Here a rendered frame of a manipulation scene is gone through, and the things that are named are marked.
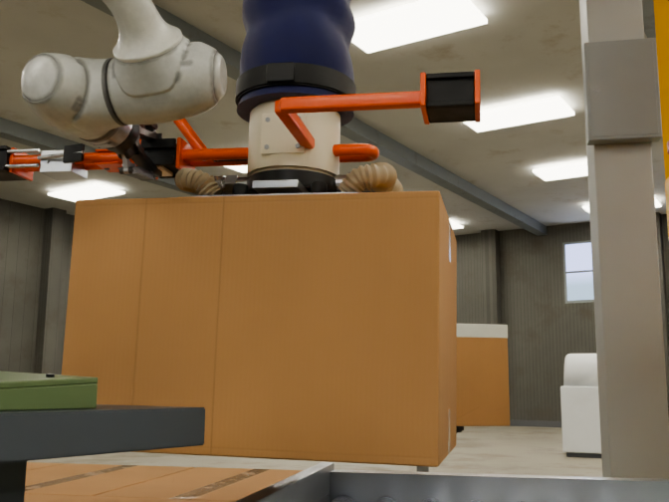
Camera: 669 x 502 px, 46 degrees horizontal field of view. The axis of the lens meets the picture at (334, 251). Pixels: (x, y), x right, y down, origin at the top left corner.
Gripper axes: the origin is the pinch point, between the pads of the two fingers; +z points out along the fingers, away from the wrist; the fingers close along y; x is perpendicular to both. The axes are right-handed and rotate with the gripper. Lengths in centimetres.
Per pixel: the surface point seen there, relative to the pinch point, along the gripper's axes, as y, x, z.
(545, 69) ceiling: -278, 125, 644
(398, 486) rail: 63, 42, 30
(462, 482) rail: 62, 55, 30
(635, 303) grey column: 19, 102, 94
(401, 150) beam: -268, -47, 869
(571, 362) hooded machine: 14, 154, 803
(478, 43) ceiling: -278, 59, 570
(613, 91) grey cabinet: -42, 98, 89
